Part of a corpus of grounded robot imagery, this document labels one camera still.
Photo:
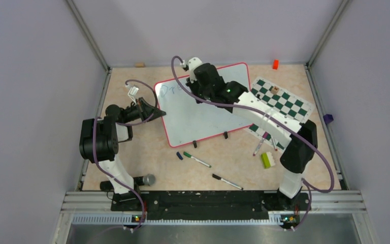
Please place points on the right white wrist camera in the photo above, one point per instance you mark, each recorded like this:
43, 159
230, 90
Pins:
191, 64

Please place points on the blue marker cap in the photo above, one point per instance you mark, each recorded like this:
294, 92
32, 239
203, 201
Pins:
179, 155

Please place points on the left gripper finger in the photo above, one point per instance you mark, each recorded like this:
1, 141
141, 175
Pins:
155, 113
149, 107

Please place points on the red marker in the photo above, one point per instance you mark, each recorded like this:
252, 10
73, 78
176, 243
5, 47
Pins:
274, 144

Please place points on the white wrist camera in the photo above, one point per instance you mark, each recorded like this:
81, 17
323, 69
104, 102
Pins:
132, 91
191, 64

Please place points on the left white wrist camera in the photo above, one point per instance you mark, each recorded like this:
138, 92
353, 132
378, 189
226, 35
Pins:
132, 91

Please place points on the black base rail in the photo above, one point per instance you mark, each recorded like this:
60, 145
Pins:
210, 205

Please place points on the green capped marker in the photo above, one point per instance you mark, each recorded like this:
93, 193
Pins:
196, 159

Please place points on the green white chessboard mat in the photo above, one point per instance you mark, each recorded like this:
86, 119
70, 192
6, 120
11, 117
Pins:
285, 102

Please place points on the white board with pink frame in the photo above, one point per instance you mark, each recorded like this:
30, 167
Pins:
187, 121

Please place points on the wooden cube chess piece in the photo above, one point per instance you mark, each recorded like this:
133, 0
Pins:
275, 90

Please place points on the black grey microphone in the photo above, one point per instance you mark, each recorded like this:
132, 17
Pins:
146, 180

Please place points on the black capped marker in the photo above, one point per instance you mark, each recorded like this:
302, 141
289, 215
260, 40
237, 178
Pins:
217, 177

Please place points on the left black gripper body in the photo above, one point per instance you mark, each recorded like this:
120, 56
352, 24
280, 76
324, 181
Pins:
137, 111

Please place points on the pink purple marker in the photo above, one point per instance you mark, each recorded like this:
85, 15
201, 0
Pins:
264, 136

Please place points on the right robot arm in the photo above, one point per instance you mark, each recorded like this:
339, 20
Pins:
298, 139

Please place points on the small cork piece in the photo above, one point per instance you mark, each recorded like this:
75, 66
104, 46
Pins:
139, 65

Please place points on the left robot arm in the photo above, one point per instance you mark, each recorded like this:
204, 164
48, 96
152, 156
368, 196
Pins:
99, 143

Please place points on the green white toy brick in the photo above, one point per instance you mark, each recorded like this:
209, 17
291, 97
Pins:
267, 160

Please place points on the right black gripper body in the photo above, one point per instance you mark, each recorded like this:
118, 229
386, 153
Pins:
195, 87

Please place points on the purple toy block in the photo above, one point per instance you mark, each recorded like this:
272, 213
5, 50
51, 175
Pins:
328, 118

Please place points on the orange toy block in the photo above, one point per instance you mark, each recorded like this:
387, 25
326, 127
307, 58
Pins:
275, 65

